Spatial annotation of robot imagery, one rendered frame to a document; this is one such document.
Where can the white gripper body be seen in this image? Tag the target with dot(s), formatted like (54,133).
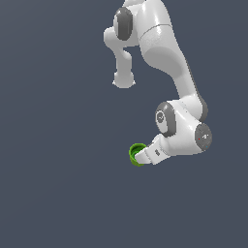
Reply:
(154,151)

